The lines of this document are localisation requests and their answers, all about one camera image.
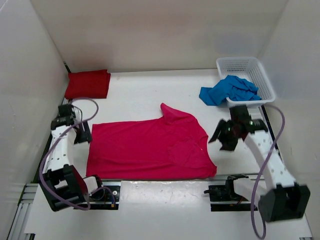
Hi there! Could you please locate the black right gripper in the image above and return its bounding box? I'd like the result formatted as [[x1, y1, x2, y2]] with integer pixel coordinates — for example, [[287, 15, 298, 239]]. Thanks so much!
[[208, 118, 241, 152]]

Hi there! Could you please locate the red t-shirt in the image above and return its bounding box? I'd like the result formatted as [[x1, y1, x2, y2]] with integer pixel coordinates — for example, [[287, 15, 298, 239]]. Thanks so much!
[[64, 69, 111, 100]]

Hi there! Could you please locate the pink t-shirt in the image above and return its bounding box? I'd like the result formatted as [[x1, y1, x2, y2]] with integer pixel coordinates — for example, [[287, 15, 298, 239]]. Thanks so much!
[[86, 103, 217, 181]]

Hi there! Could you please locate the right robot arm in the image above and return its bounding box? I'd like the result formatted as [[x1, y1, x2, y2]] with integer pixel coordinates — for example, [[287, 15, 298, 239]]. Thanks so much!
[[206, 105, 311, 223]]

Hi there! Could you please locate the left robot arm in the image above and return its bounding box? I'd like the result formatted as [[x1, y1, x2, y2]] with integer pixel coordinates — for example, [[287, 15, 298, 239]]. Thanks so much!
[[39, 104, 105, 212]]

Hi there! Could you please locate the blue t-shirt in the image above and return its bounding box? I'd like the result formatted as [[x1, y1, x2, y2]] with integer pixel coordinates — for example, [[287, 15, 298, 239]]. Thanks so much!
[[199, 75, 262, 106]]

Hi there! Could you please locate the white plastic laundry basket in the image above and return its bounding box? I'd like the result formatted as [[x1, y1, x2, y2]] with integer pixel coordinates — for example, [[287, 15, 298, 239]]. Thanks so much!
[[216, 56, 276, 108]]

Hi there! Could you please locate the white front cover board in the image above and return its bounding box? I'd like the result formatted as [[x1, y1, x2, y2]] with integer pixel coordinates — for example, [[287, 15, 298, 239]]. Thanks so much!
[[24, 180, 313, 238]]

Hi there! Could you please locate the aluminium front rail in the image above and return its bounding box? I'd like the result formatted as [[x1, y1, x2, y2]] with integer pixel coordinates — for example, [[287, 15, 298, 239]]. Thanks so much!
[[99, 172, 286, 185]]

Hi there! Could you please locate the aluminium rail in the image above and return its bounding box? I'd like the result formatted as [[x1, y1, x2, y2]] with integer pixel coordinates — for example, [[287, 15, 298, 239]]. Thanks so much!
[[6, 176, 39, 240], [99, 172, 286, 185]]

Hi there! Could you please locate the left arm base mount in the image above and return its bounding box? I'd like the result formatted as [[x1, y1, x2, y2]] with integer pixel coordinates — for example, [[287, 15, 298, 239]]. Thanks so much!
[[90, 181, 121, 211]]

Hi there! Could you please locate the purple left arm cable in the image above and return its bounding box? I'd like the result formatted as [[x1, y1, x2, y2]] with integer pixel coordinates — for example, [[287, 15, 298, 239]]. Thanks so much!
[[38, 97, 117, 211]]

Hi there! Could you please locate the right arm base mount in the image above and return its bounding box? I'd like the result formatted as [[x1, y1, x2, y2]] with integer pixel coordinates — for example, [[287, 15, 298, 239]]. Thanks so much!
[[203, 185, 251, 212]]

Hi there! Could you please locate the aluminium left side rail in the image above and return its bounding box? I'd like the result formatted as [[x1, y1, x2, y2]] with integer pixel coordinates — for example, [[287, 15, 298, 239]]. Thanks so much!
[[6, 176, 39, 240]]

